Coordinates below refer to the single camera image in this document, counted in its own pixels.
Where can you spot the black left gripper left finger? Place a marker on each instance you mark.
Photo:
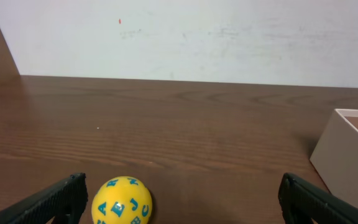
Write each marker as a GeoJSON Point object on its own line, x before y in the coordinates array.
{"type": "Point", "coordinates": [63, 202]}

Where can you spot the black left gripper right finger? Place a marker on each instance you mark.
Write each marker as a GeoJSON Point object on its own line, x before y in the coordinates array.
{"type": "Point", "coordinates": [303, 202]}

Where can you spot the yellow ball with blue letters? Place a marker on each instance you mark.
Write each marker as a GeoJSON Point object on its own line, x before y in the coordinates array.
{"type": "Point", "coordinates": [122, 200]}

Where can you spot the white cardboard box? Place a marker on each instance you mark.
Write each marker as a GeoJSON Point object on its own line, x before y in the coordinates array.
{"type": "Point", "coordinates": [335, 156]}

